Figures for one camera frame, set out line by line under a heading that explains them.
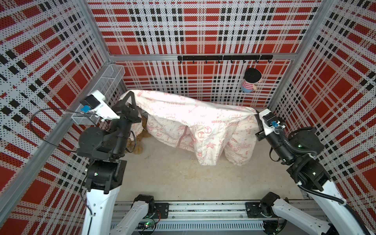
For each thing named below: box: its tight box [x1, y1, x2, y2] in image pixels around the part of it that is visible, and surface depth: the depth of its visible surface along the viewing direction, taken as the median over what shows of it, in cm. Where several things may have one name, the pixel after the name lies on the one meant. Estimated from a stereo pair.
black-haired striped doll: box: [240, 67, 262, 94], surface depth 99 cm
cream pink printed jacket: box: [117, 90, 259, 166], surface depth 57 cm
